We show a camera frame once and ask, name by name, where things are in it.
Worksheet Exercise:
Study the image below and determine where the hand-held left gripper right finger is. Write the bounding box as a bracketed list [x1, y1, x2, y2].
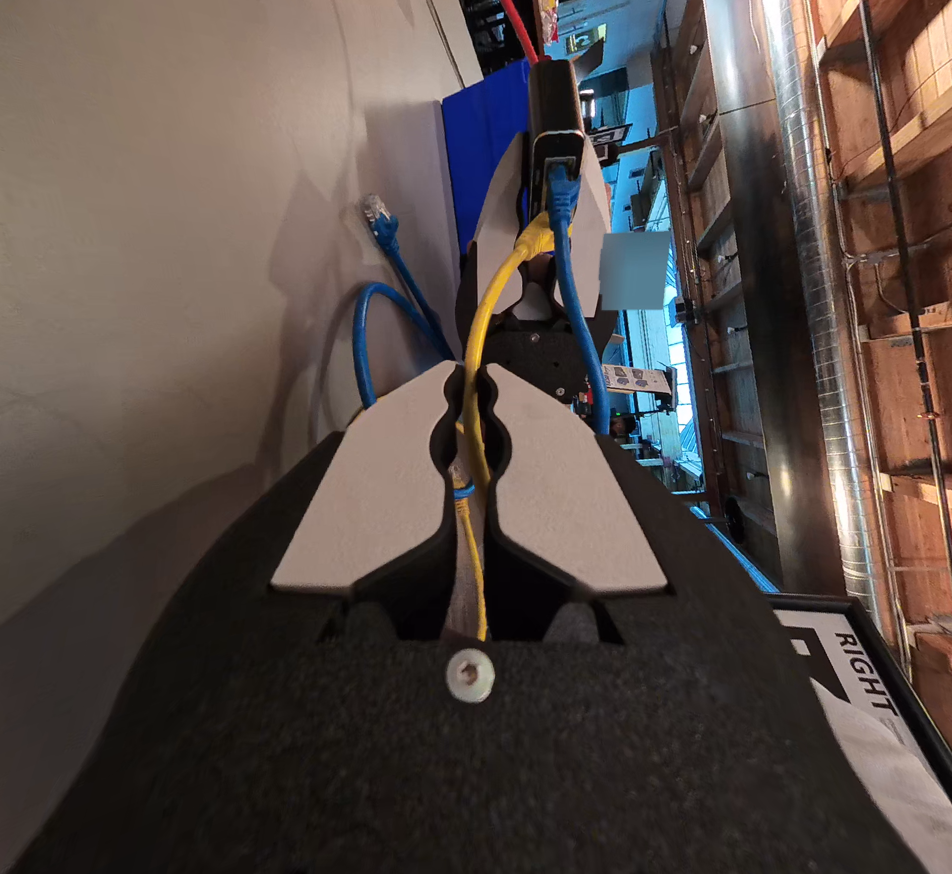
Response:
[479, 362, 669, 642]

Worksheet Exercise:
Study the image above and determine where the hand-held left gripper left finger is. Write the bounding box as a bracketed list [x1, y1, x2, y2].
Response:
[270, 361, 460, 642]

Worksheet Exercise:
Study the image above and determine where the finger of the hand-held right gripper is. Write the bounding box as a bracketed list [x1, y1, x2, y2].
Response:
[472, 131, 533, 280]
[569, 137, 614, 323]

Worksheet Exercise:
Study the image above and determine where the blue plastic bin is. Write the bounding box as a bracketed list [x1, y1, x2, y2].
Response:
[440, 59, 533, 250]

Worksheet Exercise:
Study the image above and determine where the blue ethernet cable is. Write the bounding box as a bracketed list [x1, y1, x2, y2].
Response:
[352, 158, 617, 503]

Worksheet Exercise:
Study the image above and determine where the yellow ethernet cable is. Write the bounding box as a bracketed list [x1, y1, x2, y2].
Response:
[446, 213, 575, 643]

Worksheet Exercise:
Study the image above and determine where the black ethernet port adapter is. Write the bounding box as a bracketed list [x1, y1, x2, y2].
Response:
[527, 59, 590, 220]

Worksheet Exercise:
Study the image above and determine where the black-framed white sign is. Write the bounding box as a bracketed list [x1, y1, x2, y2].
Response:
[770, 595, 952, 793]

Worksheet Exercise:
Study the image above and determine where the large smooth metal duct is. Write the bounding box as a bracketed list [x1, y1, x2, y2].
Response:
[695, 0, 890, 629]

